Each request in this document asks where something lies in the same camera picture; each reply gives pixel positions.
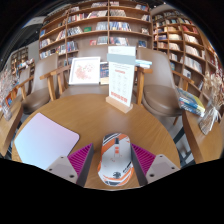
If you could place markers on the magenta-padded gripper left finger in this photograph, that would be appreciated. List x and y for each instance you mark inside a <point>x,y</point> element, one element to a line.
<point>80,160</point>

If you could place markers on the stack of blue yellow books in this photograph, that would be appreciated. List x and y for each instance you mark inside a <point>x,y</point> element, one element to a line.
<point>190,101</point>

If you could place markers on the glass vase with dried flowers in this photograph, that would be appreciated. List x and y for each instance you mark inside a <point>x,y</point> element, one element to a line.
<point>6,106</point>
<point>208,118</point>

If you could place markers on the dark upright book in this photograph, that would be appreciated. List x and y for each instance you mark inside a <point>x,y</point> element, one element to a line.
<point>104,73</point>

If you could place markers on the brown padded wooden armchair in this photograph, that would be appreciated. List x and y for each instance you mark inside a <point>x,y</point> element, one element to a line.
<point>93,51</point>
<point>40,90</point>
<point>160,90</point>

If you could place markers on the white orange patterned computer mouse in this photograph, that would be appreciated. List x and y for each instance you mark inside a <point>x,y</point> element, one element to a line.
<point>115,160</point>

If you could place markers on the round wooden side table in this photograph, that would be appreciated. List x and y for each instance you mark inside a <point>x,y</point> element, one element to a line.
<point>206,143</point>
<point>8,130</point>

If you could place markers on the white sign in wooden base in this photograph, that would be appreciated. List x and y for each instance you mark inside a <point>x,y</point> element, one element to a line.
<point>121,80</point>

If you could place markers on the white framed floral picture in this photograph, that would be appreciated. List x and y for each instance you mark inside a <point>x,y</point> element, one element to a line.
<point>84,70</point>

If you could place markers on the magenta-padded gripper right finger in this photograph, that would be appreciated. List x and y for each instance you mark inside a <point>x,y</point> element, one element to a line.
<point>144,160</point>

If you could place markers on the distant wooden bookshelf unit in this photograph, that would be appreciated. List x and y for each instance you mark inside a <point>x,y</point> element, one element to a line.
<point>19,60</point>

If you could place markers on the pastel blue pink mouse pad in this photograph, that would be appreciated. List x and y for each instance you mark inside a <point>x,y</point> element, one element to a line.
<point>43,140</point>

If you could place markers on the curved wooden bookshelf unit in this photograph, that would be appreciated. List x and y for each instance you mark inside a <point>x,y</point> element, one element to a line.
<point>180,40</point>

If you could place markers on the large wooden bookshelf unit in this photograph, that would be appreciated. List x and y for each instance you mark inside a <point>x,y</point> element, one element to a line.
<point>96,26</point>

